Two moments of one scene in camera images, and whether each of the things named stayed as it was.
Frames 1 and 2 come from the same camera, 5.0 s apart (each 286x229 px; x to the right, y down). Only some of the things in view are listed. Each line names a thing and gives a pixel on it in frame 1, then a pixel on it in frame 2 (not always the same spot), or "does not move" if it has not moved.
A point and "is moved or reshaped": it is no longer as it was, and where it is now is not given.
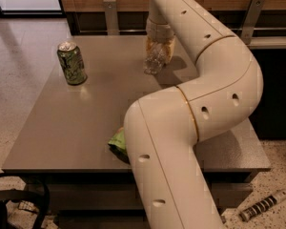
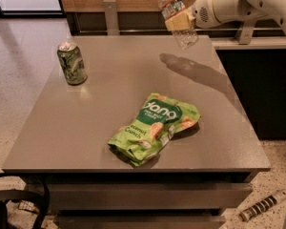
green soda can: [72, 63] does not move
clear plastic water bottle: [154, 59] is moved or reshaped
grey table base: [112, 200] does not move
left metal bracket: [111, 16] does not move
